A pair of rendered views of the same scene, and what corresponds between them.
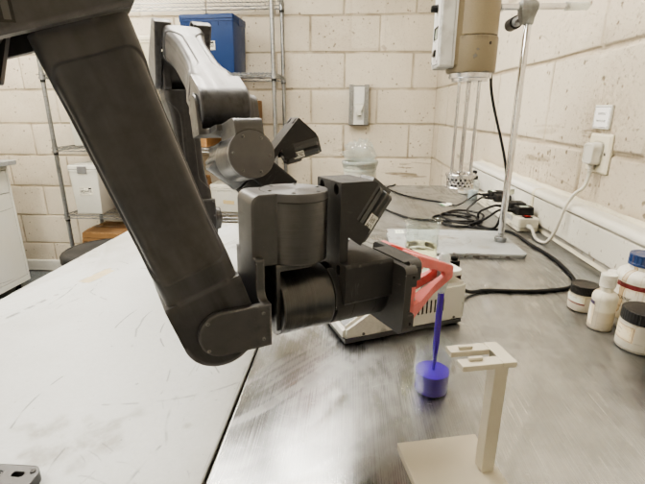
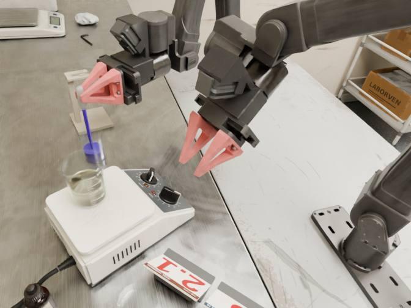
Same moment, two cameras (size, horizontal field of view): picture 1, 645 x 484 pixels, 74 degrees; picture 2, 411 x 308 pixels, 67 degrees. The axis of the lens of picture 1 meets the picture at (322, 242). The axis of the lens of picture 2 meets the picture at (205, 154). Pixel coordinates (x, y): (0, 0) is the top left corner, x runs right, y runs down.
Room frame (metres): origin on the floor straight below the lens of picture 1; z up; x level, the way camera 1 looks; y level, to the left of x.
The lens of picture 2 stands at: (0.94, -0.14, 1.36)
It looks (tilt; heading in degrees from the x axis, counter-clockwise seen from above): 42 degrees down; 152
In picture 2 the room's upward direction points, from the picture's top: 7 degrees clockwise
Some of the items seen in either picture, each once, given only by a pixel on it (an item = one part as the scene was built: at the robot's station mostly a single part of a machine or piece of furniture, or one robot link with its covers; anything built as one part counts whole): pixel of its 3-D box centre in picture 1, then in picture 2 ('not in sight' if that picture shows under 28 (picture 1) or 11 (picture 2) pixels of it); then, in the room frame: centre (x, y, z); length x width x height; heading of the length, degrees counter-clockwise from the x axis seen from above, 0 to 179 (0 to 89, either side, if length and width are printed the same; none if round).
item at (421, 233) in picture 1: (422, 242); (84, 180); (0.61, -0.15, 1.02); 0.06 x 0.05 x 0.08; 111
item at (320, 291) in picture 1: (297, 291); (153, 62); (0.35, 0.02, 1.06); 0.07 x 0.06 x 0.07; 118
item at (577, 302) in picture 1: (583, 296); not in sight; (0.65, -0.43, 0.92); 0.04 x 0.04 x 0.04
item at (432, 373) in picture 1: (432, 367); (92, 146); (0.43, -0.13, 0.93); 0.04 x 0.04 x 0.06
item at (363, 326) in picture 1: (393, 292); (119, 214); (0.62, -0.11, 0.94); 0.22 x 0.13 x 0.08; 110
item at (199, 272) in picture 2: not in sight; (180, 272); (0.74, -0.05, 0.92); 0.09 x 0.06 x 0.04; 36
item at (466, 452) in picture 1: (460, 418); (87, 98); (0.30, -0.12, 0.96); 0.08 x 0.08 x 0.13; 9
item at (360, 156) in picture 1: (360, 165); not in sight; (1.70, -0.15, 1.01); 0.14 x 0.14 x 0.21
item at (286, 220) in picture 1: (257, 257); (166, 41); (0.34, 0.05, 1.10); 0.12 x 0.09 x 0.12; 118
